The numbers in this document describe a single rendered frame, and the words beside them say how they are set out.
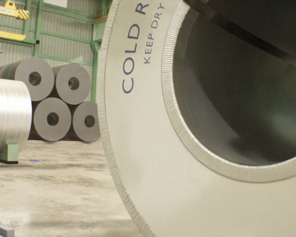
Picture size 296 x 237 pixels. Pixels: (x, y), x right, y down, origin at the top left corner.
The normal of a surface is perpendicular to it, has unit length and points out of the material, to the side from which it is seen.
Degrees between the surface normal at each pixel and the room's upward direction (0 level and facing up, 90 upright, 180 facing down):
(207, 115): 60
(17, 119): 94
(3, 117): 94
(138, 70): 90
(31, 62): 90
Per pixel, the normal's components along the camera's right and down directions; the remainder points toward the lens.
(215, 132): 0.51, -0.71
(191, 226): -0.71, -0.05
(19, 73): 0.70, 0.01
